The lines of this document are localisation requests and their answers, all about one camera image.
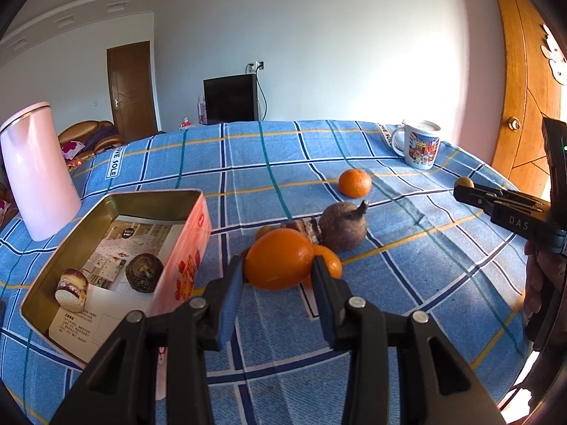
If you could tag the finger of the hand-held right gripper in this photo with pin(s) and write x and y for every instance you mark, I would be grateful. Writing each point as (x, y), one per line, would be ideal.
(478, 195)

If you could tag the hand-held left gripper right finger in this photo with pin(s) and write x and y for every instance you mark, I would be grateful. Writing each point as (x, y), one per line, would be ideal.
(325, 310)

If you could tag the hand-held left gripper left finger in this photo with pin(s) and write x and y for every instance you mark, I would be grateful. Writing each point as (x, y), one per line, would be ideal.
(230, 314)

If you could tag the small brown kiwi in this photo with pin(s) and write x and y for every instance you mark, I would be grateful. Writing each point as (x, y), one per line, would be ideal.
(464, 182)

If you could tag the round orange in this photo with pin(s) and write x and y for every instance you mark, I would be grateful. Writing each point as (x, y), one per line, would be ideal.
(331, 260)

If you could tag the pink metal tin box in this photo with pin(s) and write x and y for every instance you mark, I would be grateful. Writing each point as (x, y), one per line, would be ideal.
(186, 265)

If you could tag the large oval orange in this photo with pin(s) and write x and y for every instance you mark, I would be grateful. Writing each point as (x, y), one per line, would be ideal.
(278, 259)

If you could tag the purple round root vegetable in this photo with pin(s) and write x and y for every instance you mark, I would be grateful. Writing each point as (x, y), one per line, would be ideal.
(343, 226)

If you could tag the chocolate cake piece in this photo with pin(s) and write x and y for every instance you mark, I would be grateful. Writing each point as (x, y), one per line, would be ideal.
(305, 226)

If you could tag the small mandarin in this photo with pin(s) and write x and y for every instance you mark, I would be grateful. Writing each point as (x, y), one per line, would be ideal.
(355, 183)

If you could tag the person's right hand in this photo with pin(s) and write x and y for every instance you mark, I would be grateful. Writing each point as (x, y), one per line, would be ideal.
(536, 283)

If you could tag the white printed mug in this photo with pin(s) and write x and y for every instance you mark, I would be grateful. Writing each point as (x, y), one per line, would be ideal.
(418, 143)

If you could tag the brass door knob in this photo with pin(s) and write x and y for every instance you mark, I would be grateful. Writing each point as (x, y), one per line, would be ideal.
(514, 123)

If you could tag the chocolate muffin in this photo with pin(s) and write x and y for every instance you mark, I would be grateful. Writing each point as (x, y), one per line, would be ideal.
(144, 272)

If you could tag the light wooden door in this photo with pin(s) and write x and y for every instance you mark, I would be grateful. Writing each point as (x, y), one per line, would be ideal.
(522, 97)

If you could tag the printed paper leaflet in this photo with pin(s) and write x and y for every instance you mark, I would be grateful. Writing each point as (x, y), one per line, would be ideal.
(106, 318)

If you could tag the blue checked tablecloth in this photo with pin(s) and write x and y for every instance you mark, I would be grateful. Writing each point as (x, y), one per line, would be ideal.
(274, 164)

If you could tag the white door sticker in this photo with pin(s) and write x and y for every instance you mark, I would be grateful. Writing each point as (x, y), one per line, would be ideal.
(553, 53)

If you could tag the cream roll cake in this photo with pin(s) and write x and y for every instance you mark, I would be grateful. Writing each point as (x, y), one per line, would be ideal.
(71, 290)

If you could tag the coffee table with snacks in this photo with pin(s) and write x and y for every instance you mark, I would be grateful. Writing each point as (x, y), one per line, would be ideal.
(79, 161)

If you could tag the black television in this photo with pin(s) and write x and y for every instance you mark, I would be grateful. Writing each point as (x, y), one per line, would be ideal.
(230, 98)

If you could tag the purple blanket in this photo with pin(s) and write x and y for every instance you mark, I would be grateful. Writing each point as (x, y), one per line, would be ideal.
(104, 135)

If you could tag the floral pink pillow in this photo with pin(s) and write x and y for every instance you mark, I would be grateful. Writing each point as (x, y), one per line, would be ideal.
(71, 148)

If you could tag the brown leather armchair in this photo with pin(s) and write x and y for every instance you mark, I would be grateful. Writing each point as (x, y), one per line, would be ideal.
(91, 128)

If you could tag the pink electric kettle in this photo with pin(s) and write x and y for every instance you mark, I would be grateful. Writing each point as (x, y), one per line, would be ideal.
(37, 170)

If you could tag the dark brown room door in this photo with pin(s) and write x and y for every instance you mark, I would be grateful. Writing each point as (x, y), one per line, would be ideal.
(130, 90)

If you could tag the brown leather sofa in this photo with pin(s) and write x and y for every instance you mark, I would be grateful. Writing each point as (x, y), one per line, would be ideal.
(5, 192)

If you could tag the white wall outlet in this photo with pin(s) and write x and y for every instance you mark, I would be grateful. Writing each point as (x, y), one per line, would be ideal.
(255, 66)

